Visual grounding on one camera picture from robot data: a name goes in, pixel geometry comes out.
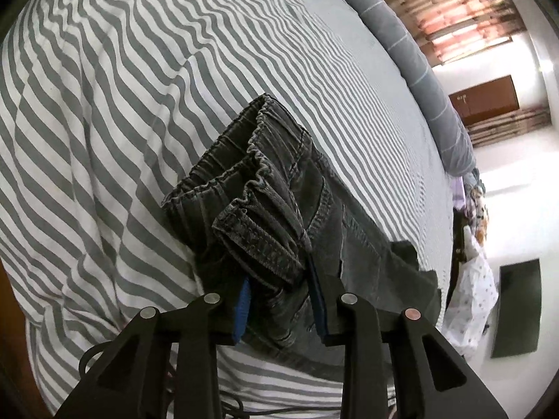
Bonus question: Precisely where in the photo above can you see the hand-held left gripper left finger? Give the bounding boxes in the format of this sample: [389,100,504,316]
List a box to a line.
[52,276,253,419]

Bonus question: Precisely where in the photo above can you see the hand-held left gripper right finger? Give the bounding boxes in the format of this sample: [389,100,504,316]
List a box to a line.
[306,253,509,419]

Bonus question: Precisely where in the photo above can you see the dark grey denim pants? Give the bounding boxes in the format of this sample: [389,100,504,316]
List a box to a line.
[161,93,443,372]

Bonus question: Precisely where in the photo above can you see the white dotted cloth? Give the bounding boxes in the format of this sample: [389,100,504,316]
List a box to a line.
[441,227,501,354]

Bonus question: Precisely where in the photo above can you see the floral patterned cloth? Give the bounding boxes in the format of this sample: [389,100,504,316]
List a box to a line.
[454,170,490,245]

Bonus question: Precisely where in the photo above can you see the grey white striped bed sheet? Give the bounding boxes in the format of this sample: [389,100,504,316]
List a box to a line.
[0,0,457,415]

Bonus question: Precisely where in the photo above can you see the brown wooden cabinet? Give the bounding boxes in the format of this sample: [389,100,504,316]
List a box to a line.
[449,75,520,126]

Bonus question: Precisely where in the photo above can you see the grey rolled quilt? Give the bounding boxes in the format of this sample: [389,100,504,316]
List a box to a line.
[312,0,479,179]

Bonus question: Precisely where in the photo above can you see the brown patterned curtain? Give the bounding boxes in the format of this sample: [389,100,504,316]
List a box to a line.
[376,0,527,68]

